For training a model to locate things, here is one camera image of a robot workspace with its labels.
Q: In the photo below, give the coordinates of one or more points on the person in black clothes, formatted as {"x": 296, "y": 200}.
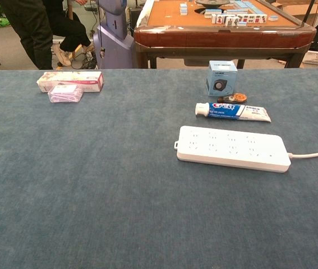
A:
{"x": 43, "y": 30}

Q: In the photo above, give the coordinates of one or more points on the white power strip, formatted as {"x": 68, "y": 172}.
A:
{"x": 233, "y": 150}

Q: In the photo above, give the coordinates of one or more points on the light blue speaker box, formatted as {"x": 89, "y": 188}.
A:
{"x": 221, "y": 79}

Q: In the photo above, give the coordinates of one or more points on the stack of blue mahjong tiles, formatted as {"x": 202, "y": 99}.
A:
{"x": 183, "y": 9}

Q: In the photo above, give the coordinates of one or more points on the long pink white carton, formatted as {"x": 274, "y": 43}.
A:
{"x": 71, "y": 80}

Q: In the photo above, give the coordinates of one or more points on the single blue mahjong tile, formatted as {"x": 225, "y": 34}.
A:
{"x": 272, "y": 18}

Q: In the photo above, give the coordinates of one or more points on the long row of blue tiles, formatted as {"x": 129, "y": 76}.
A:
{"x": 248, "y": 6}

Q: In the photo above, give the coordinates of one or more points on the row of standing mahjong tiles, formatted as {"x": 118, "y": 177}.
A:
{"x": 238, "y": 19}

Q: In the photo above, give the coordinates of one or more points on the purple plastic packet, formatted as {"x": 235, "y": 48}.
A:
{"x": 64, "y": 94}

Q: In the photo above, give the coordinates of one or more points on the purple robot base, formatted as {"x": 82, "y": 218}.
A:
{"x": 115, "y": 39}

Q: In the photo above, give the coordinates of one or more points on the Crest toothpaste tube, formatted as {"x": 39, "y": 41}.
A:
{"x": 231, "y": 111}

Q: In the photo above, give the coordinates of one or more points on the orange correction tape dispenser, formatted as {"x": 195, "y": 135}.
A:
{"x": 233, "y": 98}

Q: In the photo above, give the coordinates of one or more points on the blue table cloth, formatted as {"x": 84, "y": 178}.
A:
{"x": 119, "y": 182}

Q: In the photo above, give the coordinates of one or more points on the brown mahjong table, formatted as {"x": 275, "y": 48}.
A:
{"x": 223, "y": 35}

